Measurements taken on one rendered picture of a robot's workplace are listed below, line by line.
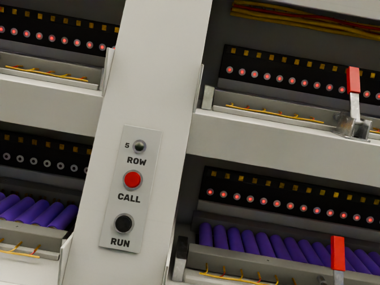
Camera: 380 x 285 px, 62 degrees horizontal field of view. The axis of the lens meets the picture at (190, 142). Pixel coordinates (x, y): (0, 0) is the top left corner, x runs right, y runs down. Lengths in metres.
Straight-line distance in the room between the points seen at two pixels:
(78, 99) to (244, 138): 0.18
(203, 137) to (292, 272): 0.19
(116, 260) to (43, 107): 0.18
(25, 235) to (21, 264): 0.03
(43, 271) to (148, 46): 0.26
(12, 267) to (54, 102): 0.17
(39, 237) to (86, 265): 0.08
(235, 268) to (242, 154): 0.14
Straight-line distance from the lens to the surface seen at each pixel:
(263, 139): 0.35
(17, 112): 0.39
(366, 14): 0.46
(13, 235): 0.41
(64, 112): 0.36
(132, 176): 0.32
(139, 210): 0.32
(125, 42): 0.37
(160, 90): 0.34
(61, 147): 0.51
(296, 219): 0.52
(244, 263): 0.40
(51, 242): 0.40
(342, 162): 0.38
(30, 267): 0.39
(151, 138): 0.33
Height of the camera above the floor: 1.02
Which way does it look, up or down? 10 degrees up
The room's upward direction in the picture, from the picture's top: 10 degrees clockwise
